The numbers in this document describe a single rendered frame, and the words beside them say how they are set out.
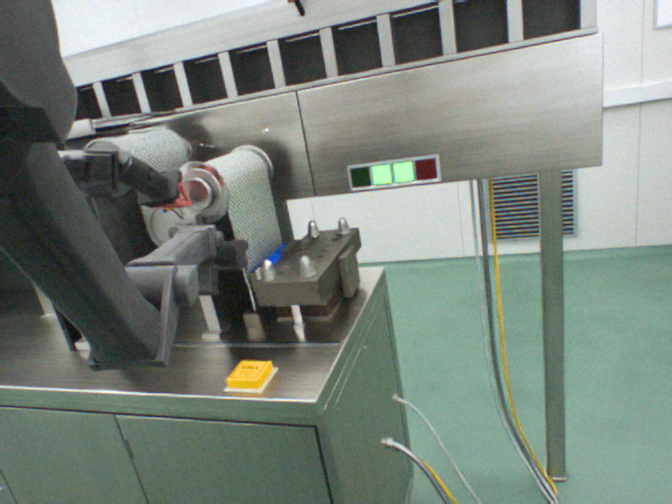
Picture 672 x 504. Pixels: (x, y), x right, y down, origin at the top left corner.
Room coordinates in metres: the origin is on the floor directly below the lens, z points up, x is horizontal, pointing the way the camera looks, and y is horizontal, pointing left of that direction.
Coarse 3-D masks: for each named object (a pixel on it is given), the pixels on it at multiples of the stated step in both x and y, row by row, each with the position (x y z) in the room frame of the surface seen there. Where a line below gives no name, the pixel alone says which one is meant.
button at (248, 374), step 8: (240, 368) 0.85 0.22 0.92; (248, 368) 0.84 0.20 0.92; (256, 368) 0.84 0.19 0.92; (264, 368) 0.83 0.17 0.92; (272, 368) 0.86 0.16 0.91; (232, 376) 0.82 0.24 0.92; (240, 376) 0.82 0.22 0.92; (248, 376) 0.81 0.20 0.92; (256, 376) 0.81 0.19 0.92; (264, 376) 0.82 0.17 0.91; (232, 384) 0.81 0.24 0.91; (240, 384) 0.81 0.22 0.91; (248, 384) 0.80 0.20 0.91; (256, 384) 0.80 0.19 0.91
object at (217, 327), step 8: (184, 216) 1.10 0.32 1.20; (192, 216) 1.09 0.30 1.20; (200, 216) 1.11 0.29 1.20; (184, 224) 1.08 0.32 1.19; (192, 224) 1.09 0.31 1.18; (200, 224) 1.10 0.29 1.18; (200, 296) 1.09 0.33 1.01; (208, 296) 1.08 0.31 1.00; (216, 296) 1.10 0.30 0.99; (208, 304) 1.08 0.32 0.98; (216, 304) 1.09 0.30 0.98; (208, 312) 1.08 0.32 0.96; (216, 312) 1.08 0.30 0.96; (208, 320) 1.09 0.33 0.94; (216, 320) 1.08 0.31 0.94; (224, 320) 1.10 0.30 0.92; (208, 328) 1.10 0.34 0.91; (216, 328) 1.08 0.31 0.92; (224, 328) 1.08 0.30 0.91; (208, 336) 1.06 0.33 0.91; (216, 336) 1.06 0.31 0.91
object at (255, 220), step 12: (264, 192) 1.27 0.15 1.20; (240, 204) 1.14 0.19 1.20; (252, 204) 1.20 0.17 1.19; (264, 204) 1.26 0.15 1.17; (240, 216) 1.13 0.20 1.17; (252, 216) 1.19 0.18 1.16; (264, 216) 1.25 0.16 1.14; (240, 228) 1.12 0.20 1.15; (252, 228) 1.17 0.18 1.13; (264, 228) 1.23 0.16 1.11; (276, 228) 1.30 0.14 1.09; (252, 240) 1.16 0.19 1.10; (264, 240) 1.22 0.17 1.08; (276, 240) 1.28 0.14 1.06; (252, 252) 1.15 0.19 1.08; (264, 252) 1.20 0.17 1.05; (252, 264) 1.13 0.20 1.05
